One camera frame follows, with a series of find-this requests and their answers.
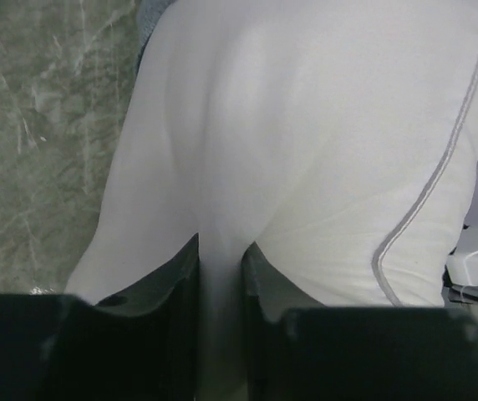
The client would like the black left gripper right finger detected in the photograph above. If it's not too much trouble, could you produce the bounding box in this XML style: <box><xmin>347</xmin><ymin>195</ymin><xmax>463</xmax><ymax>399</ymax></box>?
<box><xmin>242</xmin><ymin>245</ymin><xmax>478</xmax><ymax>401</ymax></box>

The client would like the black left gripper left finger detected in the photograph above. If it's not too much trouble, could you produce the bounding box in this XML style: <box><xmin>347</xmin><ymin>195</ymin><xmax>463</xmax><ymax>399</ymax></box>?
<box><xmin>0</xmin><ymin>238</ymin><xmax>199</xmax><ymax>400</ymax></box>

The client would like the white pillow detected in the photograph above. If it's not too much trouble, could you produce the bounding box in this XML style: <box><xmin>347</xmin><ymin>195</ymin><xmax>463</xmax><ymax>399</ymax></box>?
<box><xmin>65</xmin><ymin>1</ymin><xmax>478</xmax><ymax>400</ymax></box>

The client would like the blue fish print pillowcase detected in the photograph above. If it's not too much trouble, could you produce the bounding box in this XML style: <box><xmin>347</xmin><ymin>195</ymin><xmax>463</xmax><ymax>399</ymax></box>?
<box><xmin>135</xmin><ymin>0</ymin><xmax>175</xmax><ymax>73</ymax></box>

